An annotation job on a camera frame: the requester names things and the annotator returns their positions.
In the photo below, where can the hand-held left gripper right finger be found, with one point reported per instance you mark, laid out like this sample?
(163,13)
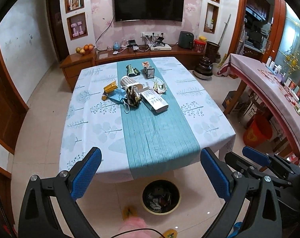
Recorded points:
(215,174)

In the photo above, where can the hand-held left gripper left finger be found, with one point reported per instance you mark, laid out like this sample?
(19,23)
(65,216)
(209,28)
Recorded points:
(86,173)

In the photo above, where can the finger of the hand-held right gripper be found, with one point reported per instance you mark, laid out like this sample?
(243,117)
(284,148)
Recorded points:
(239,162)
(256,155)

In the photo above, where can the pile of wrappers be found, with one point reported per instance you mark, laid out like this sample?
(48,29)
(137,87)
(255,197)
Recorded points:
(161,199)

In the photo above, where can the black bin with yellow rim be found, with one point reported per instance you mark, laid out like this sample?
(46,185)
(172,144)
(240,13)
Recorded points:
(146,195)

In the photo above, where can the checkered paper cup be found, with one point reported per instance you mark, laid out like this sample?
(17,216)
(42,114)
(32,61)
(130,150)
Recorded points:
(128,81)

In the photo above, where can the red plastic bucket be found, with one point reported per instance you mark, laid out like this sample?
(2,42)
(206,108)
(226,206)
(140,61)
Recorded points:
(257,135)

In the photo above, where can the dining table with tablecloth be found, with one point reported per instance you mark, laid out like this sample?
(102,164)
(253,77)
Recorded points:
(202,119)

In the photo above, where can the yellow knitted slipper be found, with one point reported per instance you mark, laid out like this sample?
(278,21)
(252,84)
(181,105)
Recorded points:
(170,234)
(129,212)

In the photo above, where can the blue plastic container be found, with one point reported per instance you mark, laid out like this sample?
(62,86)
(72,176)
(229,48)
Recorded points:
(237,230)

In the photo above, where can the blue printed cardboard box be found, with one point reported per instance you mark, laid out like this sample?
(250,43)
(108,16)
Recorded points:
(229,99)

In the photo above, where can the teal striped table runner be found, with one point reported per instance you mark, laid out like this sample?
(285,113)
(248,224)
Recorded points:
(154,138)

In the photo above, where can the table with pink tablecloth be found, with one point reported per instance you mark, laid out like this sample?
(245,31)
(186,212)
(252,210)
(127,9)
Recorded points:
(251,72)

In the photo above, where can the blue face mask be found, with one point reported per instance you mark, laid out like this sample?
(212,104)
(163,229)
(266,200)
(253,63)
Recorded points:
(116,95)

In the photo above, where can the group of toiletry bottles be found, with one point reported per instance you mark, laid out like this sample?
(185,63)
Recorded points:
(276,68)

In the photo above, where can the gold foil wrapper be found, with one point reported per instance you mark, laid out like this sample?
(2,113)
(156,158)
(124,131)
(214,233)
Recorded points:
(110,86)

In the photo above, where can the dark patterned wrapper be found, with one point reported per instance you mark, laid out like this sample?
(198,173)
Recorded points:
(133,96)

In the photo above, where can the white printed box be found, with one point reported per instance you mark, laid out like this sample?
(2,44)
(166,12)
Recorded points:
(153,100)

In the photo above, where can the dark ceramic jar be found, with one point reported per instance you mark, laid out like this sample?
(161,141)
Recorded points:
(204,68)

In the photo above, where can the wooden television cabinet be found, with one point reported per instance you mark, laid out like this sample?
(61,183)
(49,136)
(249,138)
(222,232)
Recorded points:
(78,67)

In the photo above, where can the green foil pouch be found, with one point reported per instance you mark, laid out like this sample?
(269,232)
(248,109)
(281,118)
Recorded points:
(132,70)

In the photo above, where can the dark wicker bin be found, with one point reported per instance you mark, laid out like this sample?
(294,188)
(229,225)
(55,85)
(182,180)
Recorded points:
(212,50)

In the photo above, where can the small black white box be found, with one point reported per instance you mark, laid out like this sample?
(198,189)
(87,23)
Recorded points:
(149,72)

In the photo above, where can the red plastic container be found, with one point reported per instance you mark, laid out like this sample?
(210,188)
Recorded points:
(200,45)

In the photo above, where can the bowl of fruit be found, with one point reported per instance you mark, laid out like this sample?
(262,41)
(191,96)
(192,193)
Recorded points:
(84,49)

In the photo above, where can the small orange packet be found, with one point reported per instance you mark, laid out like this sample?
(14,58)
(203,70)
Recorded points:
(146,63)

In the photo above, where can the grey long stick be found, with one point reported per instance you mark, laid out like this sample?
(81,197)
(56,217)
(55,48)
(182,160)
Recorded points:
(224,29)

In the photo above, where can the light blue round gadget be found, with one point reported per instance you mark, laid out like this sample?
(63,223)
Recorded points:
(116,47)

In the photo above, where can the dark green air fryer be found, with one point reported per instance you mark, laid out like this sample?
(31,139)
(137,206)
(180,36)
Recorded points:
(186,39)

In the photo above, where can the white set-top box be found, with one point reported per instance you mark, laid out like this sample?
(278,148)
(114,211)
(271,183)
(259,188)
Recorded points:
(161,47)

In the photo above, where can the small black router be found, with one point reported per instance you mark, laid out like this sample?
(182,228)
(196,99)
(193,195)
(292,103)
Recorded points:
(132,42)

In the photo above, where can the black gadget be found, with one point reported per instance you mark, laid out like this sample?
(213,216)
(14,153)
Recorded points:
(159,41)

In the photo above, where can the pink dumbbell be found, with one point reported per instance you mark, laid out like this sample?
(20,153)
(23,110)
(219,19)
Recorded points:
(74,29)
(80,28)

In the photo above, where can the dark wooden door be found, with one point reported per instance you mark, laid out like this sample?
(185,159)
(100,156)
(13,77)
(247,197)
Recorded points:
(55,29)

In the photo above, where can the framed picture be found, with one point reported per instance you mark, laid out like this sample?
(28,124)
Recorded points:
(75,2)

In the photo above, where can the white wall outlets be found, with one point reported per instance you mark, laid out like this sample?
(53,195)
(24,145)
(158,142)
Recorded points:
(152,34)

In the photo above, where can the wall television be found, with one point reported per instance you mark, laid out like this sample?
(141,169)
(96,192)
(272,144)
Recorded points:
(150,2)

